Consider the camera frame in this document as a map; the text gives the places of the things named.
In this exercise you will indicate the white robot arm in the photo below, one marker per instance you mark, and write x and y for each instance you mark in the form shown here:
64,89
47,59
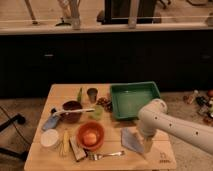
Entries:
153,117

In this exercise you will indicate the blue handled scrubber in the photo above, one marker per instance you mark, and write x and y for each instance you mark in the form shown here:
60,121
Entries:
51,122

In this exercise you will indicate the silver fork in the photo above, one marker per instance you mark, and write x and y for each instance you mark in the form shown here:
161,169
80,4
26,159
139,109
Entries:
96,156

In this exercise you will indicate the white spatula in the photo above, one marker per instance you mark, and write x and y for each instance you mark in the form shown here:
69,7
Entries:
74,111

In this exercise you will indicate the wooden block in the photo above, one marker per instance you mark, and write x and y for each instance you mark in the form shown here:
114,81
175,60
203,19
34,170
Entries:
78,152

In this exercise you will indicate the grey metal cup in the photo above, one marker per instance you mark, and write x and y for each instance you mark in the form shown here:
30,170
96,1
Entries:
92,94

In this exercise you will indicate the green pepper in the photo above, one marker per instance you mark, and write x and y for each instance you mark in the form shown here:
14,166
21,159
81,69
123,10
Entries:
79,96

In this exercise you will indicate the orange fruit in bowl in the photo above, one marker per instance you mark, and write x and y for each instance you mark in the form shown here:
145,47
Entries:
89,139

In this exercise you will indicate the dark cabinet counter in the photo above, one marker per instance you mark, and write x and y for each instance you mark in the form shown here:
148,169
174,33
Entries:
33,59

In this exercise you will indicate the wooden folding table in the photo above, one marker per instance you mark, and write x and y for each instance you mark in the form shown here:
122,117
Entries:
161,157

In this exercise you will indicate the green plastic tray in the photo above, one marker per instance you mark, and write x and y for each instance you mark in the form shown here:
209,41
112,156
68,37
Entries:
129,98

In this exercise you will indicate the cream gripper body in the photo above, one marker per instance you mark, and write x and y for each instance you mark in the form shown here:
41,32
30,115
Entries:
147,142

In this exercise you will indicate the bunch of brown grapes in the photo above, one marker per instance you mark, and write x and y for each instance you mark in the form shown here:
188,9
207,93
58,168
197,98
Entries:
105,103

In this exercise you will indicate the orange bowl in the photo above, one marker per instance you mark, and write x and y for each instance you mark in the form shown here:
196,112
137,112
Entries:
90,127

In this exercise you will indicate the grey-blue towel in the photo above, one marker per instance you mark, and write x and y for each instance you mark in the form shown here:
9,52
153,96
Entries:
129,141

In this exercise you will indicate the green cup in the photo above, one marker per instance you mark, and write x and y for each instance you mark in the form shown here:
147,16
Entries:
97,113

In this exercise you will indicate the dark brown bowl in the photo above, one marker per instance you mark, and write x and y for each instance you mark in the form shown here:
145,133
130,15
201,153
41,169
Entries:
71,116

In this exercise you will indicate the black chair base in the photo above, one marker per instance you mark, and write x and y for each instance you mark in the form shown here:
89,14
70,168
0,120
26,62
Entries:
11,132

